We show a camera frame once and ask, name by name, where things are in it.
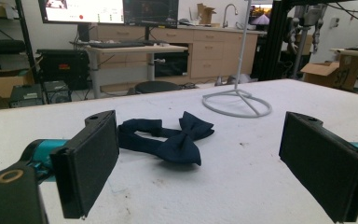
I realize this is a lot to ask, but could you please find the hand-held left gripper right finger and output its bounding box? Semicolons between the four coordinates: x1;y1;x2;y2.
278;111;358;224

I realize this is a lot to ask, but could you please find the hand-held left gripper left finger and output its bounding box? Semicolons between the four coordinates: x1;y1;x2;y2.
49;109;120;220

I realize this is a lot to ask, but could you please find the navy blue bow tie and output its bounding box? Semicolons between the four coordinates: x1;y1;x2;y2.
117;110;215;166

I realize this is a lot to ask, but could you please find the small black computer box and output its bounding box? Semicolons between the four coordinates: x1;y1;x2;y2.
42;80;73;105
8;83;45;109

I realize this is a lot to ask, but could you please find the open cardboard box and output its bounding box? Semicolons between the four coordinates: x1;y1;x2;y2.
300;54;358;91

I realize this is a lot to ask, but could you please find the black equipment case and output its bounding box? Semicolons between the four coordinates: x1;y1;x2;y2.
35;49;90;91

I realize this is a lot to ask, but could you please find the round black stool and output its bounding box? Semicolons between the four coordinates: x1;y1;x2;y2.
134;80;183;94

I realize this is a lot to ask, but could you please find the white metal stand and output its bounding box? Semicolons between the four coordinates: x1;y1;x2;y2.
201;0;273;119

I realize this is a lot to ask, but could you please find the brown cardboard box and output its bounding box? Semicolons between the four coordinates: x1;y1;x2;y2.
0;73;35;101

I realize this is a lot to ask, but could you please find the light wooden desk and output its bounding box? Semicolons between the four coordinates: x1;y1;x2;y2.
85;43;189;99

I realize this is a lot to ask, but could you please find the black keyboard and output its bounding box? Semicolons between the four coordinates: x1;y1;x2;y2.
88;40;147;49

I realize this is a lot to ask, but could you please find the black metal shelf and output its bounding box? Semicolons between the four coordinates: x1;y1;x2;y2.
0;0;40;84

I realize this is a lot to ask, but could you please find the computer monitor with bright screen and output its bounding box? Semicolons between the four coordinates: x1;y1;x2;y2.
37;0;126;25

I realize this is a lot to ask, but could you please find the wooden cabinet with drawers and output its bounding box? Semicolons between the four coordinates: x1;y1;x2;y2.
96;24;259;93

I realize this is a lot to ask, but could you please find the small monitor with colourful picture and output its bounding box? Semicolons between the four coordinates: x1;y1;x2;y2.
249;3;273;26

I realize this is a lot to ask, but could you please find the computer monitor with dark screen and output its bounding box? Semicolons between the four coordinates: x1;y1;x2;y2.
123;0;180;29

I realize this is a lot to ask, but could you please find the metal faucet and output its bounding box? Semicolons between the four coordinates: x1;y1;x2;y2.
222;3;240;29

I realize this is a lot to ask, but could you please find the small cardboard box on counter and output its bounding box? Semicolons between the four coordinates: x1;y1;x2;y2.
197;3;217;25

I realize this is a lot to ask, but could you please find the black aluminium frame post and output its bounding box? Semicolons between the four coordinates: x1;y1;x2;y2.
251;0;293;82

